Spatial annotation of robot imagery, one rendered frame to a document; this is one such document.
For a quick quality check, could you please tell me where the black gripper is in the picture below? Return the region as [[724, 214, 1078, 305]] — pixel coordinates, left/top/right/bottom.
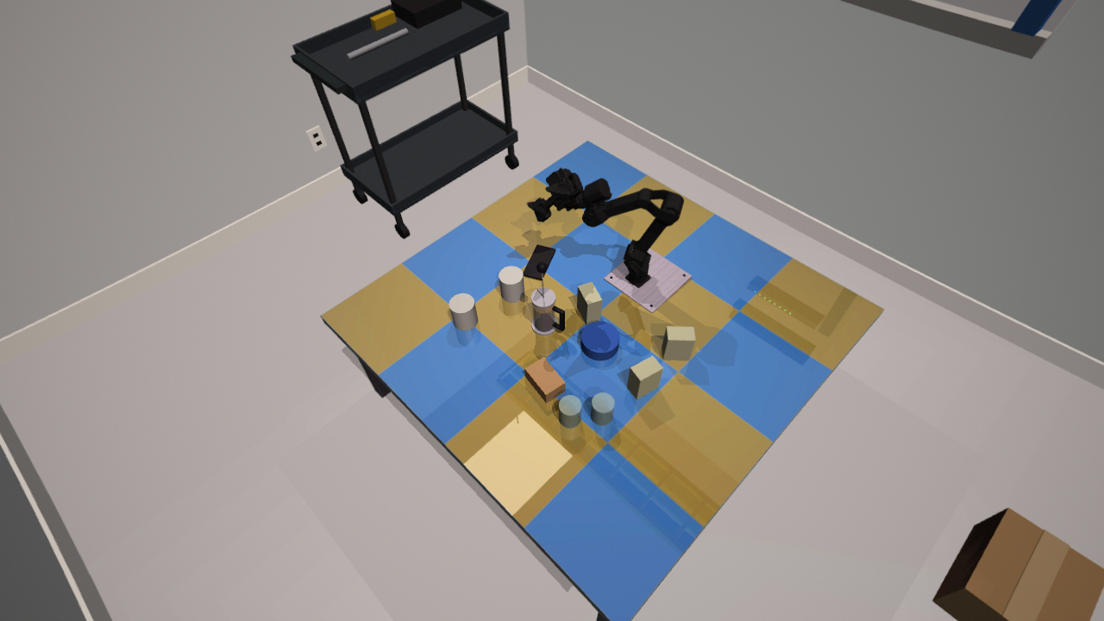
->
[[527, 172, 583, 222]]

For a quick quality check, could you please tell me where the blue short cylinder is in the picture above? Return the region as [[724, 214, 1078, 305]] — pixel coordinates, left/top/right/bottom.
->
[[580, 322, 619, 361]]

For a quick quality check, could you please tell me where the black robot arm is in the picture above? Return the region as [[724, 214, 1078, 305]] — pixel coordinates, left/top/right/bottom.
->
[[546, 168, 684, 288]]

